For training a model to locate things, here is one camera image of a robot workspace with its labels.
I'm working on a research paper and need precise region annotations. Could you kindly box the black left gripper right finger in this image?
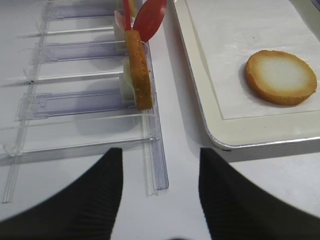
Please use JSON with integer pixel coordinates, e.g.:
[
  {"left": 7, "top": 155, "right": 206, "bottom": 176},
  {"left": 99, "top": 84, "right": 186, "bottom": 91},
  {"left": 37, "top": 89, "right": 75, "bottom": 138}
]
[{"left": 198, "top": 148, "right": 320, "bottom": 240}]

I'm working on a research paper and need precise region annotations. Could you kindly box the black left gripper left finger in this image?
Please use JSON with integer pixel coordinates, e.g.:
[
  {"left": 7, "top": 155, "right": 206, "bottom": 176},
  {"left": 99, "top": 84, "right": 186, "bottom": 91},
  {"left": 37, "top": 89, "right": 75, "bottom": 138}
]
[{"left": 0, "top": 148, "right": 123, "bottom": 240}]

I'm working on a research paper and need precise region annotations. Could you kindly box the round bread slice on tray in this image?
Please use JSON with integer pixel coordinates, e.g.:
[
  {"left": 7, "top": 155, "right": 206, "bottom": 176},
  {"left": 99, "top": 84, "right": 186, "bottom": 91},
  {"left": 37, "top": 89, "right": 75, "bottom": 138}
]
[{"left": 244, "top": 50, "right": 318, "bottom": 106}]

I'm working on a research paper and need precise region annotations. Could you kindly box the upright bread slice in rack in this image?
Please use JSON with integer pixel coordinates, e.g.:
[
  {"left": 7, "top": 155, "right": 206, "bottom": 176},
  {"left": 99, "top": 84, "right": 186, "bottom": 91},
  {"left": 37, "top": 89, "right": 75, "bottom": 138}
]
[{"left": 125, "top": 30, "right": 153, "bottom": 111}]

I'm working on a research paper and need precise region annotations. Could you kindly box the rear red tomato slice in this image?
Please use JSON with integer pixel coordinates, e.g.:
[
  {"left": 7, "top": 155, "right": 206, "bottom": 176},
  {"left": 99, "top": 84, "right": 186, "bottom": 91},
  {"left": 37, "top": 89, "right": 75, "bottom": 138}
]
[{"left": 123, "top": 0, "right": 132, "bottom": 31}]

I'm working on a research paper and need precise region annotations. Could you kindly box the red tomato slice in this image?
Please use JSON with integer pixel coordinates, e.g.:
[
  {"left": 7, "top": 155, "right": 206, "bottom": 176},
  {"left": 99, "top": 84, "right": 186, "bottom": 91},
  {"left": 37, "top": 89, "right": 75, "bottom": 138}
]
[
  {"left": 132, "top": 0, "right": 167, "bottom": 43},
  {"left": 123, "top": 0, "right": 132, "bottom": 31}
]

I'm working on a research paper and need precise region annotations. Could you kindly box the front red tomato slice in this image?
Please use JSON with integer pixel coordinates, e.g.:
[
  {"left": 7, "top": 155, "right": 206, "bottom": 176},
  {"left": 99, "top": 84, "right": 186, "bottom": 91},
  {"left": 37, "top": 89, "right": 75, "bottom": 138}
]
[{"left": 132, "top": 0, "right": 167, "bottom": 43}]

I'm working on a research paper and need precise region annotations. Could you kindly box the yellow cheese slice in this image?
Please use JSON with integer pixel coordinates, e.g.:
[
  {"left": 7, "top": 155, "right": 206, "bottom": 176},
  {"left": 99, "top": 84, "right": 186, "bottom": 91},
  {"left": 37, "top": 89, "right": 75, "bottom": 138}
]
[{"left": 128, "top": 0, "right": 137, "bottom": 18}]

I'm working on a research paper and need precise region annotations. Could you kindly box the left clear acrylic rack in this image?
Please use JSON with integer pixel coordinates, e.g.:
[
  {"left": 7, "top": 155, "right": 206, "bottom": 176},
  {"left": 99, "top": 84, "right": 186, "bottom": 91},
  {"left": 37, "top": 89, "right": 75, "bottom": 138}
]
[{"left": 0, "top": 0, "right": 169, "bottom": 204}]

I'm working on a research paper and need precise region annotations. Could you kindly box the cream metal tray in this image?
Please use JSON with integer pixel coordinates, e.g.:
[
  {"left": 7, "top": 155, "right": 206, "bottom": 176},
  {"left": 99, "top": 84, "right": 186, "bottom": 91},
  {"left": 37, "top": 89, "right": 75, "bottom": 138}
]
[{"left": 173, "top": 0, "right": 320, "bottom": 149}]

